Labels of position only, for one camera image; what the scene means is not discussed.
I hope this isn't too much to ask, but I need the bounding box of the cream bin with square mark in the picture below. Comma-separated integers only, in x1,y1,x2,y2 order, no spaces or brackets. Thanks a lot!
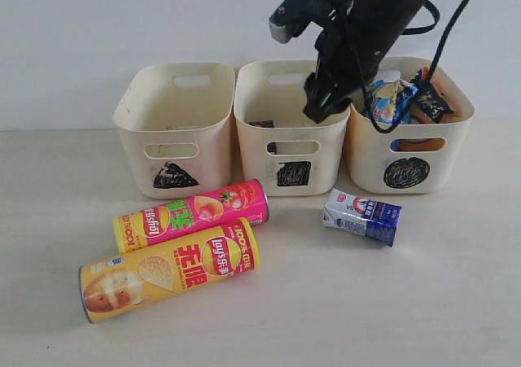
234,60,350,196

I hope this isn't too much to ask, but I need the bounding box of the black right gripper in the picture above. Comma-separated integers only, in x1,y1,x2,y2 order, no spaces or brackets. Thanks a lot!
303,0,385,124

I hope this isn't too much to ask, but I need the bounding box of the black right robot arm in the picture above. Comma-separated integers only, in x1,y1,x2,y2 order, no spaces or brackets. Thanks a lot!
295,0,470,123

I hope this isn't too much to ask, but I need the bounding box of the blue black noodle packet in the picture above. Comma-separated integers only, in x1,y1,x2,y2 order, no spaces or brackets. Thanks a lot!
362,79,418,134

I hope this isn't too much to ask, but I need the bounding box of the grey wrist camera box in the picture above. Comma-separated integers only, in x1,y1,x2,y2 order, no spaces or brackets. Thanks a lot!
269,0,318,44

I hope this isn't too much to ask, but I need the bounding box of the pink Lays chips can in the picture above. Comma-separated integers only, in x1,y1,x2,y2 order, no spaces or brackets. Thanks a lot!
113,179,269,254

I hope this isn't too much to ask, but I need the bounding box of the cream bin with circle mark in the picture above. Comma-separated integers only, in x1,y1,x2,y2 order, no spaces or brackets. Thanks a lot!
344,67,475,194

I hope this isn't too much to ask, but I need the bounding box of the purple juice carton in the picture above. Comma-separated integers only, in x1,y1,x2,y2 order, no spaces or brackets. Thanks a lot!
248,120,278,155

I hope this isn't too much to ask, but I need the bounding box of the yellow Lays chips can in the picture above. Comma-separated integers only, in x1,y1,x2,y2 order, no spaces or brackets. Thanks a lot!
78,217,259,323

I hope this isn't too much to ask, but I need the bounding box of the cream bin with triangle mark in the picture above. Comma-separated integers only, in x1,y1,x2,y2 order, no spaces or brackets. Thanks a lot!
112,63,235,199

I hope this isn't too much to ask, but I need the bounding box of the white blue milk carton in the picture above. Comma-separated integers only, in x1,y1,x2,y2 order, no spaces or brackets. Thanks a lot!
322,189,402,247

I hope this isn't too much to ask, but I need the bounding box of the orange black noodle packet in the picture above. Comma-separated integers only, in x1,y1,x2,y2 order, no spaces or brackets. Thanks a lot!
391,67,464,151

